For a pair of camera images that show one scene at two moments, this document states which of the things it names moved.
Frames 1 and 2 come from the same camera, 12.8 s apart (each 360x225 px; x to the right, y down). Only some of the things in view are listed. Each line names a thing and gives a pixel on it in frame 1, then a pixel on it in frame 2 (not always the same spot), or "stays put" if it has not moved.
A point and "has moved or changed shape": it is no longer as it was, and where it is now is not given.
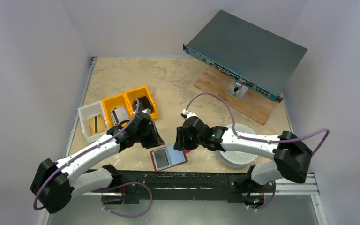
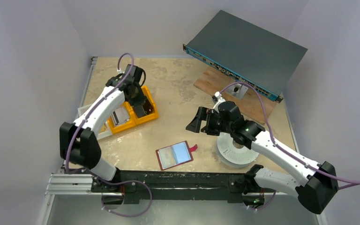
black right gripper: x=182 y=138 → x=207 y=119
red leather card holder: x=167 y=157 has moved or changed shape
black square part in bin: x=144 y=101 stays put
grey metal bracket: x=236 y=90 stays put
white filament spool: x=237 y=159 stays put
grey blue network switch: x=247 y=55 stays put
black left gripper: x=155 y=140 → x=139 y=101
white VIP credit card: x=121 y=114 stays put
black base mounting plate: x=135 y=185 stays put
